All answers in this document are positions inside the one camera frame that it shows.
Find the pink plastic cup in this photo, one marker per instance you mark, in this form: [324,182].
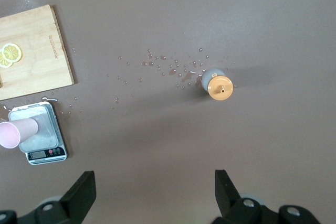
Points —
[15,132]

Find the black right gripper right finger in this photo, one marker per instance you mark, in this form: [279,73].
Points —
[228,197]

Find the lemon slice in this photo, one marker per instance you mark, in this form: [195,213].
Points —
[11,53]
[4,62]

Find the silver digital kitchen scale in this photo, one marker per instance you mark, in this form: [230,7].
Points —
[47,153]

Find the brown table cover mat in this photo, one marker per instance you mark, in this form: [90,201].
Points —
[183,142]

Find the wooden cutting board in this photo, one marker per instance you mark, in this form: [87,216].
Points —
[36,58]

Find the squeeze bottle with orange cap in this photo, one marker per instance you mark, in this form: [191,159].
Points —
[220,87]

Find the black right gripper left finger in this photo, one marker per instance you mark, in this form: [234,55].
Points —
[76,203]

